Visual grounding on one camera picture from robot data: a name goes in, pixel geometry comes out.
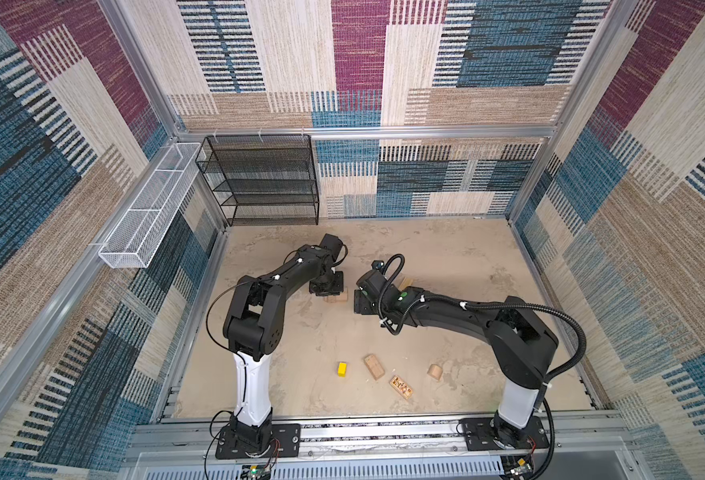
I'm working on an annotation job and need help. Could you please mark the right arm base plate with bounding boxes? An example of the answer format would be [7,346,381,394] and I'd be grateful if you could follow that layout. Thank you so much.
[458,415,551,451]

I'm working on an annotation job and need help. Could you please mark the aluminium front rail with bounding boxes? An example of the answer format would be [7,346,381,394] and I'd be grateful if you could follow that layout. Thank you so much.
[118,410,652,479]

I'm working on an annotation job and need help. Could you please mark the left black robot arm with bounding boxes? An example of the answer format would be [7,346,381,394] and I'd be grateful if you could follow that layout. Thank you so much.
[214,234,348,460]

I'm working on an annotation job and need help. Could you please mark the light wood block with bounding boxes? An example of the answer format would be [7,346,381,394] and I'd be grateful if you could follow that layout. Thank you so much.
[399,277,414,290]

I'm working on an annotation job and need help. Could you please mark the small wood cylinder block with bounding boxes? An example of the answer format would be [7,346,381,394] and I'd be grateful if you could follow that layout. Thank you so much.
[428,364,444,381]

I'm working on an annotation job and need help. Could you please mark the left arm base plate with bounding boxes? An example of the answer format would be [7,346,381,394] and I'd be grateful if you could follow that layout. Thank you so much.
[214,423,302,460]

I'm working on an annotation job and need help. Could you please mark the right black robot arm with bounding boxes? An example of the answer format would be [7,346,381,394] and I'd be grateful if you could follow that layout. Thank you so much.
[354,269,587,449]

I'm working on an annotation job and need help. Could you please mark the patterned wood block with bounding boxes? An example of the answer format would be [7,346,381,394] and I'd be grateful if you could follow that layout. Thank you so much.
[389,375,414,400]

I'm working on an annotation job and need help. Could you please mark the black wire shelf rack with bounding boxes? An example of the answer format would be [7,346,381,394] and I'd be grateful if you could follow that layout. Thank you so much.
[198,135,320,227]

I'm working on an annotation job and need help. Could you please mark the white wire mesh basket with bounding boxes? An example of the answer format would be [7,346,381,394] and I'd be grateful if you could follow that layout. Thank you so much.
[98,143,202,269]

